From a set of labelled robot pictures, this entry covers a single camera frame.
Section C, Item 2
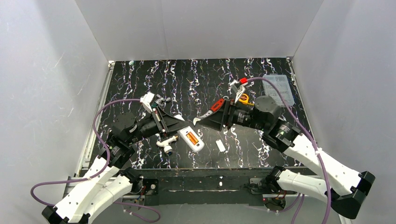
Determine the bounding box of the orange battery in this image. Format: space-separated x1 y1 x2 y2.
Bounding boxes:
186 132 199 145

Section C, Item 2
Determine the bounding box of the red handled ratchet wrench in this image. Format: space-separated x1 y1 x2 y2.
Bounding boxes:
193 96 229 126

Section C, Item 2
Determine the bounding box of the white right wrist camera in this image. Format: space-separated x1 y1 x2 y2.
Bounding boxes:
229 78 248 102

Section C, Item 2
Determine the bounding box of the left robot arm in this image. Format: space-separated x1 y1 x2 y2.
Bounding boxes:
42 103 204 224

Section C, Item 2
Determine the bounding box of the white plastic valve fitting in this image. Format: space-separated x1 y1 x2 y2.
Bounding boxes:
156 136 178 155

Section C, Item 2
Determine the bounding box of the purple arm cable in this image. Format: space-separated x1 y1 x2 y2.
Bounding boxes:
30 98 162 223
247 77 332 224

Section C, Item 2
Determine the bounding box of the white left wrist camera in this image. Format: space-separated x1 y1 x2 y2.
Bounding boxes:
140 92 156 114

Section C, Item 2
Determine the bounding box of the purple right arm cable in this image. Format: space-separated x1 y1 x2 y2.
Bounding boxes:
247 77 332 224

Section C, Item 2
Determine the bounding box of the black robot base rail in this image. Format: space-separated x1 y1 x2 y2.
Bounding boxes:
66 167 344 207

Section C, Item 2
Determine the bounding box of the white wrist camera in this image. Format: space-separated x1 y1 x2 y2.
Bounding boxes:
229 78 248 102
140 92 156 114

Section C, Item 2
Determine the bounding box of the clear plastic screw box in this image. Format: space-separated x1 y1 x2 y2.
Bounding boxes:
262 74 295 107

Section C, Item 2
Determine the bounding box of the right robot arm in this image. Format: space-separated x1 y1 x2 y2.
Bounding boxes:
219 96 375 219

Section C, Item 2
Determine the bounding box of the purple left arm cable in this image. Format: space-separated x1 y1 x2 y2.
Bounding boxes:
30 98 162 223

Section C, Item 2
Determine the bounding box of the white remote battery cover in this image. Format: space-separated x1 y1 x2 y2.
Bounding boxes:
216 140 226 152

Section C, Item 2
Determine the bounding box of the yellow tape measure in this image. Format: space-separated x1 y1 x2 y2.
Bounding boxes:
238 93 254 106

